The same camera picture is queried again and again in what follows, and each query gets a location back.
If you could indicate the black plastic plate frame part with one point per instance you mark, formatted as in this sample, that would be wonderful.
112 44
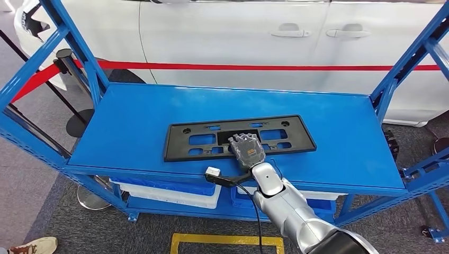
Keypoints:
179 147

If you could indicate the blue metal shelf rack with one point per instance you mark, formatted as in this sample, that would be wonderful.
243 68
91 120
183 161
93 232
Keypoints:
140 115
440 235

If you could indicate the blue plastic bin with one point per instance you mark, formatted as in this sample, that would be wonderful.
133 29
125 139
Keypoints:
168 187
322 207

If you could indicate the white plastic bin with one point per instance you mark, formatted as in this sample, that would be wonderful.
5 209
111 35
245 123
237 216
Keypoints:
175 200
322 195

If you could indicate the white car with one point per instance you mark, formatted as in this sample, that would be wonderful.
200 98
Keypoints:
228 35

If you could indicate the small black device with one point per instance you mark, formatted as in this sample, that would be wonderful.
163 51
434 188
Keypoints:
392 145

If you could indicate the person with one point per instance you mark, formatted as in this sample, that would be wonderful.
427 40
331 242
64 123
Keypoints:
38 245

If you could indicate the small black floor object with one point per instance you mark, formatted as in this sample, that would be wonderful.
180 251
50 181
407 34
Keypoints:
428 232

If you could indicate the thin black post disc base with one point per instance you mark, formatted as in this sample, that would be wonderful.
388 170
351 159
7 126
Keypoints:
79 124

